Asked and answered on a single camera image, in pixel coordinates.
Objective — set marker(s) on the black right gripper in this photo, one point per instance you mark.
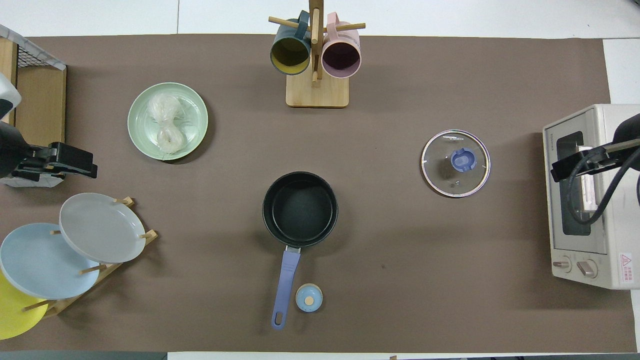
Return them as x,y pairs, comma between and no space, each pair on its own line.
629,132

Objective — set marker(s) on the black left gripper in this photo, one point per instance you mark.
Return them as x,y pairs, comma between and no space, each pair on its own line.
12,150

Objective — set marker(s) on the translucent white vermicelli bundle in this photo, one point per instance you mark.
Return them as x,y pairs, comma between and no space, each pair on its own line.
167,125

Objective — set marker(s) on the glass lid with blue knob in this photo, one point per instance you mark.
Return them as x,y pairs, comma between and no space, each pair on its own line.
440,165

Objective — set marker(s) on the grey plate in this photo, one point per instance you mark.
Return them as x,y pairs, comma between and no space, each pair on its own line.
102,227

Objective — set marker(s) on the pale green plate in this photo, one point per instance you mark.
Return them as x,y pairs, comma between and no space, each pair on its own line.
140,125

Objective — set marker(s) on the light blue plate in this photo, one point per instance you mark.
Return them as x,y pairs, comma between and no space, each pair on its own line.
40,262

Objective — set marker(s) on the wooden plate rack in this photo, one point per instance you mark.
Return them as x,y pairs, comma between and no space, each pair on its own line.
107,267

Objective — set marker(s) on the yellow plate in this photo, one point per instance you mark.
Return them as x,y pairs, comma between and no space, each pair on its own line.
12,315

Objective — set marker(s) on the marbled grey white sheet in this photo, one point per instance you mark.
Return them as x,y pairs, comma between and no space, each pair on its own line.
30,45
30,182

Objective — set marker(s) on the beige toaster oven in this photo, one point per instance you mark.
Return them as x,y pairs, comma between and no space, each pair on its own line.
615,250

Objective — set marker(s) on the brown table mat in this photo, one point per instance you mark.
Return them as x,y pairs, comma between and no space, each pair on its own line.
380,150

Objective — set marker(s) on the teal mug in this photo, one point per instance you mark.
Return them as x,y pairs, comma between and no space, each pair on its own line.
290,55

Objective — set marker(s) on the wooden mug tree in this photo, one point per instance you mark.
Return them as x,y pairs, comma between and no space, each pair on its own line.
317,92

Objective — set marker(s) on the pink mug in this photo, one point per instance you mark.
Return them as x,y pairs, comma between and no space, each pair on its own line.
341,57

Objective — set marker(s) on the small blue jar with cork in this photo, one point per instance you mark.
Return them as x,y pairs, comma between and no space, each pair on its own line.
309,298

